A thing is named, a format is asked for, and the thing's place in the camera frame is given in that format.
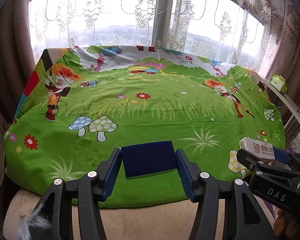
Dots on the navy blue box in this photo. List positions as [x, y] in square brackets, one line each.
[148, 158]

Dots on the beige upholstered stool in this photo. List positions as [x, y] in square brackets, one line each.
[145, 222]

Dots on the white box with logo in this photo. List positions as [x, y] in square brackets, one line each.
[257, 148]

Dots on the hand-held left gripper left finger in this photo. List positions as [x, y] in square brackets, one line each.
[111, 175]

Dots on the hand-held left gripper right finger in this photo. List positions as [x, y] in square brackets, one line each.
[186, 175]

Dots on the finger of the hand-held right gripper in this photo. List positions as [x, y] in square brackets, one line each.
[265, 180]
[282, 155]

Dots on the white window ledge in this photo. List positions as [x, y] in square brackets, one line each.
[287, 102]

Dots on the purple storage box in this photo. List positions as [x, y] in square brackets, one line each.
[273, 208]

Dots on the green tissue box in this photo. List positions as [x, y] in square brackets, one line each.
[278, 83]

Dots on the person's right hand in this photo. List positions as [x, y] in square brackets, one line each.
[280, 223]

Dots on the patterned brown curtain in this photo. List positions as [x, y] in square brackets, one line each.
[290, 42]

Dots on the green cartoon printed blanket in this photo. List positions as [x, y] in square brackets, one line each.
[165, 100]

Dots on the white lace curtain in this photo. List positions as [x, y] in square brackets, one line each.
[90, 17]

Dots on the plain brown curtain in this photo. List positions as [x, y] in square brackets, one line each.
[12, 67]

